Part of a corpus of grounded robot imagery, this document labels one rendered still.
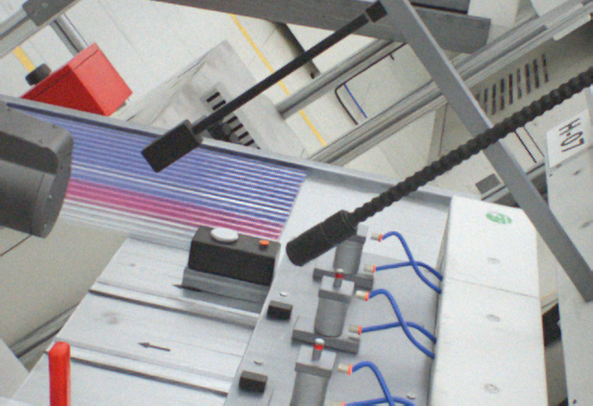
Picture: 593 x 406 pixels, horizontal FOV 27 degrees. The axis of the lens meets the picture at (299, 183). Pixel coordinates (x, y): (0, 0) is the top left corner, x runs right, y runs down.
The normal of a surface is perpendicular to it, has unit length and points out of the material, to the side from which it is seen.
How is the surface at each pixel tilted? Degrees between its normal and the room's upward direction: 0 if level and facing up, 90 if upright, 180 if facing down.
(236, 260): 90
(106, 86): 0
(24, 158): 89
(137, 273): 45
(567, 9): 90
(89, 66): 0
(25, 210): 90
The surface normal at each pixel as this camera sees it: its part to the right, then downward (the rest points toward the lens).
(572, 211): -0.58, -0.79
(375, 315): 0.17, -0.91
